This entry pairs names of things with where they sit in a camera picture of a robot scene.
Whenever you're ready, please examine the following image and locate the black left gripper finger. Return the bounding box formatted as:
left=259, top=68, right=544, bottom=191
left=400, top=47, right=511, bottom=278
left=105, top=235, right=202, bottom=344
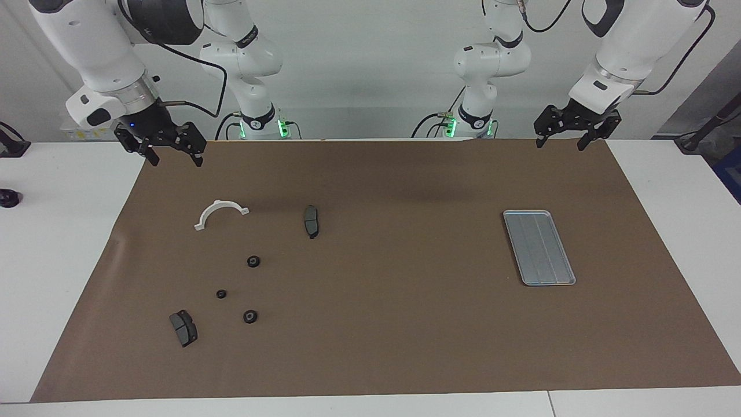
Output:
left=579, top=113, right=623, bottom=152
left=534, top=106, right=565, bottom=148

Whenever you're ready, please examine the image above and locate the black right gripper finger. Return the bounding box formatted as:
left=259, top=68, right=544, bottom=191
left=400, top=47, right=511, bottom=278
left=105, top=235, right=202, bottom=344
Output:
left=114, top=126, right=160, bottom=167
left=174, top=122, right=207, bottom=167

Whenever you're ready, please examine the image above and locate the silver metal tray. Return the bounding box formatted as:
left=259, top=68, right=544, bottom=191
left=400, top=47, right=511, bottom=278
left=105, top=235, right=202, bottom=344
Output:
left=502, top=210, right=577, bottom=287

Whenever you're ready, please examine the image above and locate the white power strip box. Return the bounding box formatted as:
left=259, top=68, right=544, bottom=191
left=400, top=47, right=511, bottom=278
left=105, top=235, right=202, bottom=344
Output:
left=60, top=112, right=116, bottom=141

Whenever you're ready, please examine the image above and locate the black stand leg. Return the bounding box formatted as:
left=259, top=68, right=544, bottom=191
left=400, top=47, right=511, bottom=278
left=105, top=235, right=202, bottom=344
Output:
left=674, top=96, right=741, bottom=154

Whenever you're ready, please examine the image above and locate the blue crate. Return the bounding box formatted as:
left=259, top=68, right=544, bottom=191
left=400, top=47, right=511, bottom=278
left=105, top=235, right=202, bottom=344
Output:
left=711, top=145, right=741, bottom=204

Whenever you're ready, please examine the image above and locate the wide dark grey brake pad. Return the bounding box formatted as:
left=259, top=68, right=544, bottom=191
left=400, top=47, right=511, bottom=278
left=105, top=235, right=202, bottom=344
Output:
left=169, top=309, right=199, bottom=348

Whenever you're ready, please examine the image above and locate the brown table mat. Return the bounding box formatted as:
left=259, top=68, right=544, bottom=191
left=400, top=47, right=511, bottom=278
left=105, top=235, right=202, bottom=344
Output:
left=30, top=138, right=741, bottom=403

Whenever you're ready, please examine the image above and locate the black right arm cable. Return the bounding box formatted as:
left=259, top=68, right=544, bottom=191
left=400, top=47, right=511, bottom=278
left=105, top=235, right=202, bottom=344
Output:
left=118, top=0, right=228, bottom=118

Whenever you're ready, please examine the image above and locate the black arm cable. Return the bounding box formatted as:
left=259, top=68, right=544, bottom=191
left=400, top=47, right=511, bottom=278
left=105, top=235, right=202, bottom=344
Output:
left=118, top=0, right=228, bottom=118
left=518, top=0, right=716, bottom=95

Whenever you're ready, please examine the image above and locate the black base cable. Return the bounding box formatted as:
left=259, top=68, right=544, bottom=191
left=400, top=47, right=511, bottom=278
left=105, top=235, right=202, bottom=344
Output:
left=411, top=87, right=467, bottom=140
left=214, top=110, right=244, bottom=141

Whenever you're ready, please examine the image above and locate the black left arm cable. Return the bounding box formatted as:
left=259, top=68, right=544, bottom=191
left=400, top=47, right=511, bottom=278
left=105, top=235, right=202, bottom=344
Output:
left=518, top=0, right=716, bottom=95

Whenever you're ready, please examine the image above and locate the white semicircular plastic bracket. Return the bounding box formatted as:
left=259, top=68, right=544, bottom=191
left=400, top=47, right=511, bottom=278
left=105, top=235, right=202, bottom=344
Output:
left=193, top=199, right=251, bottom=232

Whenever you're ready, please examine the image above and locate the black clamp mount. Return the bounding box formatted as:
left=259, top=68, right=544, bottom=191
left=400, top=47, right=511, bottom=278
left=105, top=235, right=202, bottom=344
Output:
left=0, top=122, right=31, bottom=158

